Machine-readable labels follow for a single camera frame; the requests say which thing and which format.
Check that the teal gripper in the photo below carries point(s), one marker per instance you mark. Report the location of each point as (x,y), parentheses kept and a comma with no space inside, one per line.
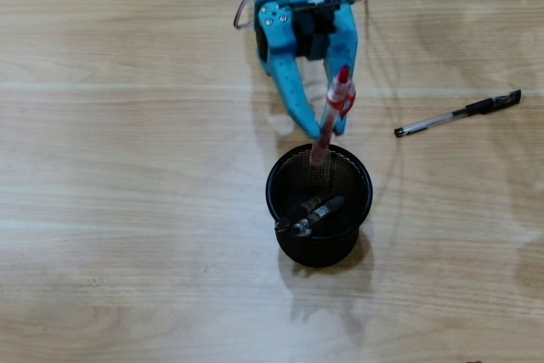
(276,46)

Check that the red gel pen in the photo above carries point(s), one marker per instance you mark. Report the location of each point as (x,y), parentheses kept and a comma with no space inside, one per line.
(336,95)

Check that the clear pen with black cap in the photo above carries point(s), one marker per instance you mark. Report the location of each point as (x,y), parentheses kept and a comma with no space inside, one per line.
(446,118)

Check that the black grip gel pen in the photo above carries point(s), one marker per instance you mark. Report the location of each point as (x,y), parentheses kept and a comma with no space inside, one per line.
(304,208)

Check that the grey grip gel pen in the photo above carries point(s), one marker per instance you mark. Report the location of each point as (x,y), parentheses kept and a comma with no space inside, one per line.
(323,212)

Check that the black mesh pen holder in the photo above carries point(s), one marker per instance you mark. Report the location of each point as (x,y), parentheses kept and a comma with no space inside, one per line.
(319,252)

